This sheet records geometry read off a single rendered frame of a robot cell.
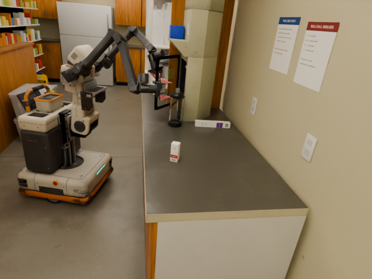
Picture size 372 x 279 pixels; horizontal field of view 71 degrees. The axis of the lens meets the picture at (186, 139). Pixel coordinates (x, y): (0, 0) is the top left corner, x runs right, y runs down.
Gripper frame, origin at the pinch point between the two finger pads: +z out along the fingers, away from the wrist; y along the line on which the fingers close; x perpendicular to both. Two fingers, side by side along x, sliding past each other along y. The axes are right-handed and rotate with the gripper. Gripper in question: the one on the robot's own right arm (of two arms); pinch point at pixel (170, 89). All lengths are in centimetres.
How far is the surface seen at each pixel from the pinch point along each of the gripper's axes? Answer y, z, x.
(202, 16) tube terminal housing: 47, 19, 9
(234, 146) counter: -26, 39, -34
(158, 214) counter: -27, -13, -94
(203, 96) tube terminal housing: -6.7, 27.9, 14.0
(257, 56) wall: 26, 55, -7
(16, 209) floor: -119, -125, 31
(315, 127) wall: 5, 55, -79
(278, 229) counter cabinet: -38, 40, -94
